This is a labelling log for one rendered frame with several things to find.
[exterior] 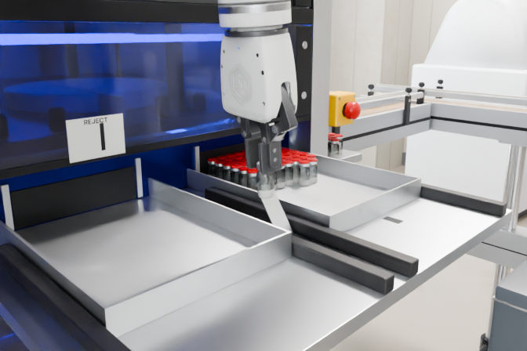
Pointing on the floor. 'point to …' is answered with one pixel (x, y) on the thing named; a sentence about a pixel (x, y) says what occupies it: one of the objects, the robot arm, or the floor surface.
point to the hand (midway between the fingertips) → (263, 153)
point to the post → (318, 63)
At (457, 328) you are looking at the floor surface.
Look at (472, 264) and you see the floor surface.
